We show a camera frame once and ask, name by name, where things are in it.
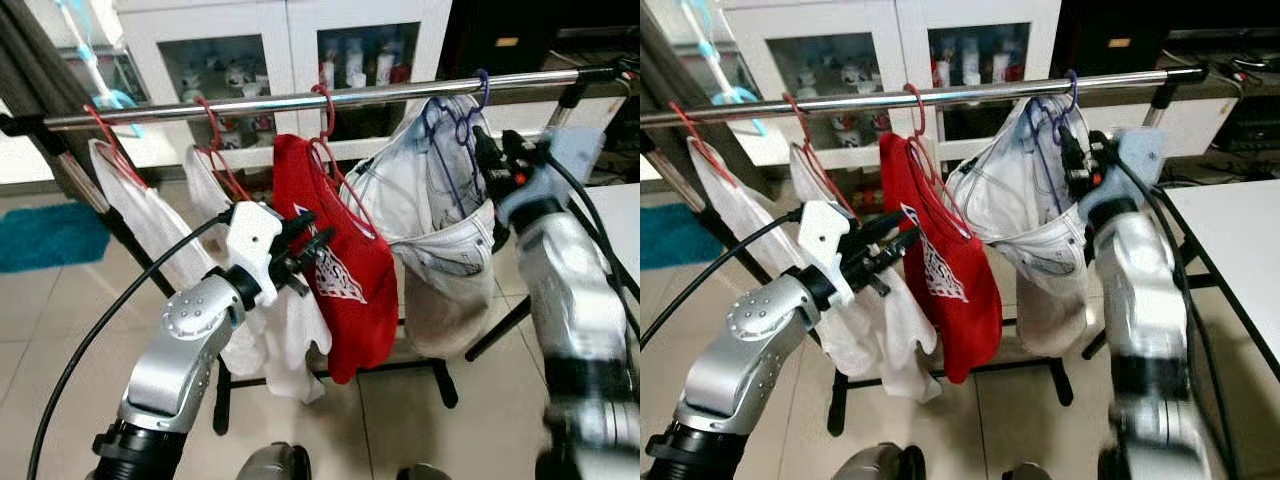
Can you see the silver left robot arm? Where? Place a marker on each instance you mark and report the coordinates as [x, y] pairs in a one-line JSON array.
[[740, 350], [190, 350]]

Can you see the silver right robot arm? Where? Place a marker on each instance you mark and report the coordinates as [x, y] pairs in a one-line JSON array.
[[575, 300], [1145, 300]]

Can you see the light blue plastic hanger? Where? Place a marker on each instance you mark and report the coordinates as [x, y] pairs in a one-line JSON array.
[[90, 55], [712, 50]]

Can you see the red printed t-shirt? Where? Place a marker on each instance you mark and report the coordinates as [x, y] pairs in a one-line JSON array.
[[965, 320], [360, 320]]

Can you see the white table black edge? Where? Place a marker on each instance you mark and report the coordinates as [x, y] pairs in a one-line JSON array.
[[620, 215], [1230, 250]]

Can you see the black television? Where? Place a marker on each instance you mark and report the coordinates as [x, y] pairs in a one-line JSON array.
[[1150, 30], [540, 30]]

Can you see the black clothes rack chrome bar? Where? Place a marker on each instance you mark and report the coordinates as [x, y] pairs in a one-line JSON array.
[[900, 96], [300, 100]]

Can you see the blue floor mat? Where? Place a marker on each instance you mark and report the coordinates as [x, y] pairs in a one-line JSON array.
[[665, 238], [45, 238]]

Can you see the white glass door cabinet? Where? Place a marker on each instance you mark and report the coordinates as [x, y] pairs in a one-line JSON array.
[[290, 50], [898, 45]]

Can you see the robot left leg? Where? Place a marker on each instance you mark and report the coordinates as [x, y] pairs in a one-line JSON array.
[[275, 462], [880, 465]]

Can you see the robot leg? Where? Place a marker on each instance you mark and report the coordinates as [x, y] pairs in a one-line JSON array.
[[880, 465], [275, 462], [422, 472], [1022, 472]]

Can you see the robot right leg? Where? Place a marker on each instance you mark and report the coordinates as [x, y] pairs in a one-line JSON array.
[[1022, 472], [422, 472]]

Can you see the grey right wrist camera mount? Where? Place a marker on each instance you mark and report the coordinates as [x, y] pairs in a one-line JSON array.
[[560, 165], [1130, 165]]

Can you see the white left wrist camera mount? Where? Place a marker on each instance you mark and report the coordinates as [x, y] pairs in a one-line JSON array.
[[250, 240], [825, 240]]

